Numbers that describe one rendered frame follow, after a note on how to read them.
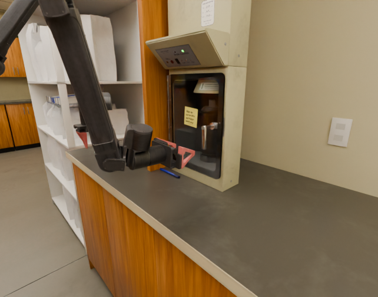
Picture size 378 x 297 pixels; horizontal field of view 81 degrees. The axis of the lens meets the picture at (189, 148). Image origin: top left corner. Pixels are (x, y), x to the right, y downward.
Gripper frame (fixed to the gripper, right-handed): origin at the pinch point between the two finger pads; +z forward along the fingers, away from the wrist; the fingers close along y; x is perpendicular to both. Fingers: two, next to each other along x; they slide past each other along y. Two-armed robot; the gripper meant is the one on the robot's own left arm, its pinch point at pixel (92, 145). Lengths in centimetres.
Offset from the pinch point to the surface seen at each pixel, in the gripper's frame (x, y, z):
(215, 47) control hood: -46, 25, -35
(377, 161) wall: -86, 74, 5
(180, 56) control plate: -29, 26, -34
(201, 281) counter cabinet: -60, 4, 30
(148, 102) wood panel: -8.9, 24.0, -16.7
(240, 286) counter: -74, 1, 17
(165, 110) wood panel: -8.9, 33.0, -12.1
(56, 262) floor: 80, -12, 109
